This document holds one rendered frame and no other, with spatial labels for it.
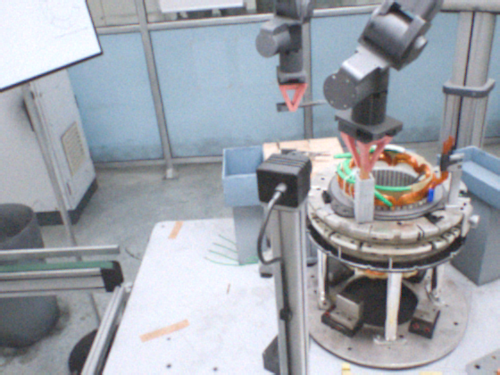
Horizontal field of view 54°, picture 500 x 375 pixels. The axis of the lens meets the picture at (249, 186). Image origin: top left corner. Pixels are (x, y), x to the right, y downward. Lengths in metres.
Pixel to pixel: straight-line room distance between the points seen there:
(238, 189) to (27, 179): 2.16
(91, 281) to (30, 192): 1.77
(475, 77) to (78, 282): 1.23
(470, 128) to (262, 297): 0.71
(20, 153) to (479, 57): 2.50
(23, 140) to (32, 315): 1.10
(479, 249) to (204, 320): 0.67
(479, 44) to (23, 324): 2.05
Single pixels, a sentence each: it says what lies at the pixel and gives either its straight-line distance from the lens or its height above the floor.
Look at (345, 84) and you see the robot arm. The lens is 0.73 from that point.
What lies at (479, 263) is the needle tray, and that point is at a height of 0.85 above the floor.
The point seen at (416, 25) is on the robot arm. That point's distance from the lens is 0.75.
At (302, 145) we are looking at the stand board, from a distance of 1.31.
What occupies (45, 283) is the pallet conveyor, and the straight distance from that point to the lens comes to 1.58.
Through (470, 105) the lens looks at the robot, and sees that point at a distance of 1.41.
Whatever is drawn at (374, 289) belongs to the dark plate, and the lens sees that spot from 1.27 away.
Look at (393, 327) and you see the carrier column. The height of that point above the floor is 0.85.
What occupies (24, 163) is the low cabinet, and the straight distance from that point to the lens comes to 3.16.
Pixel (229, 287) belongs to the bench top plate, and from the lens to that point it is 1.29.
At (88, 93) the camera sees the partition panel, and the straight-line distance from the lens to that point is 3.50.
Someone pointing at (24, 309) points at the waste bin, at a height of 0.21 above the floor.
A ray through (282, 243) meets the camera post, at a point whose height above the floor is 1.30.
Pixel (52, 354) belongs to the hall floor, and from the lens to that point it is 2.43.
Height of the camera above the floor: 1.61
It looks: 29 degrees down
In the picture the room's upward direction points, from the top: 5 degrees counter-clockwise
